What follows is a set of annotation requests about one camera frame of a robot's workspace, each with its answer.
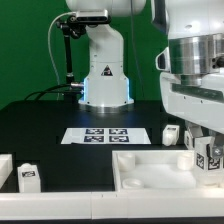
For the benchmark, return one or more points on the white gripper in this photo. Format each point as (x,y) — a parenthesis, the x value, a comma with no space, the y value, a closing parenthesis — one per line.
(197,111)

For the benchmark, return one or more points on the white square table top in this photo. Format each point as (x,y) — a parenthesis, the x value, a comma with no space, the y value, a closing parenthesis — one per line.
(153,169)

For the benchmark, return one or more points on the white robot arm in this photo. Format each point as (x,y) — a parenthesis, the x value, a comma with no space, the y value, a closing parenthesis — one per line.
(187,39)

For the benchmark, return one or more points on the white sheet with fiducial tags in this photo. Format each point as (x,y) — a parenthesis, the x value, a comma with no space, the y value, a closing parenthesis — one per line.
(105,136)

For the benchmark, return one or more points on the white U-shaped fence frame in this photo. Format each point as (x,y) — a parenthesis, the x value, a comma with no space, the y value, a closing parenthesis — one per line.
(151,203)

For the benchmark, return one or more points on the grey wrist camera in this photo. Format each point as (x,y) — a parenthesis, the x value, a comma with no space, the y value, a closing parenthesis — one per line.
(162,60)

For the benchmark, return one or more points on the black camera stand with cable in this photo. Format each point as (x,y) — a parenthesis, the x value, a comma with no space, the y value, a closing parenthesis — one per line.
(70,28)

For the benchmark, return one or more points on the grey camera on stand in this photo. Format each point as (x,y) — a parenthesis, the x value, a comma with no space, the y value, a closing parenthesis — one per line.
(93,16)

